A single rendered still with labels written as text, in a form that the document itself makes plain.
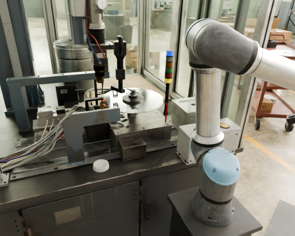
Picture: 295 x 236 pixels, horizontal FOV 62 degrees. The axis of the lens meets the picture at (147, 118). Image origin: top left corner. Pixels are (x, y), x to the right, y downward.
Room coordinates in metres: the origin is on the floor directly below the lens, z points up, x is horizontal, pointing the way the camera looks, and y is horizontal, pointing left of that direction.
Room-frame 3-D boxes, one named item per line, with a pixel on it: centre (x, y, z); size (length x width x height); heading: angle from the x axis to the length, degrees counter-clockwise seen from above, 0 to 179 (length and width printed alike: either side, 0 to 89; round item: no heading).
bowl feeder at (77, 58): (1.84, 0.54, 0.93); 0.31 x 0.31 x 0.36
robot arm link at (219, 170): (0.67, -0.25, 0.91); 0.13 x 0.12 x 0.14; 4
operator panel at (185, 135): (1.02, -0.30, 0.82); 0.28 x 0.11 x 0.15; 113
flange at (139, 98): (1.19, 0.08, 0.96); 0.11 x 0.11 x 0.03
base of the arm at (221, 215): (0.66, -0.25, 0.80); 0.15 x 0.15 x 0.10
